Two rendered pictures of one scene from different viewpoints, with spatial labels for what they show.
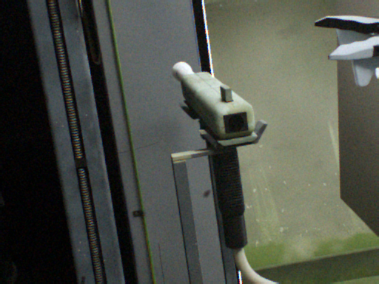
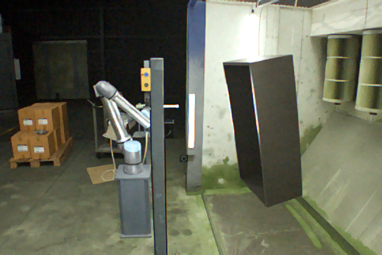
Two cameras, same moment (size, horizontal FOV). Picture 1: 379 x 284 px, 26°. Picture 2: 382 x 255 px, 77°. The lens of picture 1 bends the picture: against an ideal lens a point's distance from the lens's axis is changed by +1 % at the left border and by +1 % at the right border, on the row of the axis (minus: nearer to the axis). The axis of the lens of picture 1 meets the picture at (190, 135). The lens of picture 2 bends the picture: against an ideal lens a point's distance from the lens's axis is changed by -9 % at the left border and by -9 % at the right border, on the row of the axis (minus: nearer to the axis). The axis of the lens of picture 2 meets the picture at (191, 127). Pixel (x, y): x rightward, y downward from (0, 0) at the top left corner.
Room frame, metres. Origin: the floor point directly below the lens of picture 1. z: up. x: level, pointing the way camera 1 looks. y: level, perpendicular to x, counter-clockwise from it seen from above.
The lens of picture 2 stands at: (1.55, -3.00, 1.63)
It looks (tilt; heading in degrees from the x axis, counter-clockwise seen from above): 14 degrees down; 90
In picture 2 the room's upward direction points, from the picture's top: 1 degrees clockwise
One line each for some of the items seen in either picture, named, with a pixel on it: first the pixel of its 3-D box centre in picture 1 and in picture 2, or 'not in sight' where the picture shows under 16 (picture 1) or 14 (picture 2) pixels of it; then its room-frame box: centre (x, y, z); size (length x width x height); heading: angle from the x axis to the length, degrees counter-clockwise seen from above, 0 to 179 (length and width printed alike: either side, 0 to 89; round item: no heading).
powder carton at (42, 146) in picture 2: not in sight; (43, 144); (-0.85, 0.91, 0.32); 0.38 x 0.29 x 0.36; 103
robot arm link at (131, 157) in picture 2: not in sight; (131, 151); (1.03, -0.74, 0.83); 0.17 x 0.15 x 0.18; 119
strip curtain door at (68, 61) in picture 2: not in sight; (61, 70); (-4.14, 8.28, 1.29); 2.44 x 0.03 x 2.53; 6
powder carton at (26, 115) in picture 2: not in sight; (32, 118); (-1.22, 1.26, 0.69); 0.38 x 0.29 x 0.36; 98
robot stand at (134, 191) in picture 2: not in sight; (135, 200); (1.03, -0.75, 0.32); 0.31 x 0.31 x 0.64; 6
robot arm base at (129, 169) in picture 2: not in sight; (133, 166); (1.03, -0.75, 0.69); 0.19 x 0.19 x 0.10
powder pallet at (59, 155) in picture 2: not in sight; (45, 151); (-1.06, 1.28, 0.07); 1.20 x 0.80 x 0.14; 103
